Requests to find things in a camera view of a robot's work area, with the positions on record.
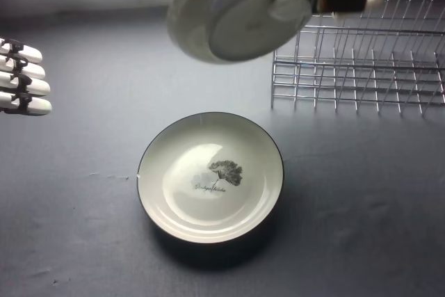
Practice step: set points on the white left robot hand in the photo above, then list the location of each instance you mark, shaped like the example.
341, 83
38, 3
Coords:
24, 78

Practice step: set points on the white plate with leaf print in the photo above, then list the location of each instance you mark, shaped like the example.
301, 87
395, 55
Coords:
222, 12
208, 178

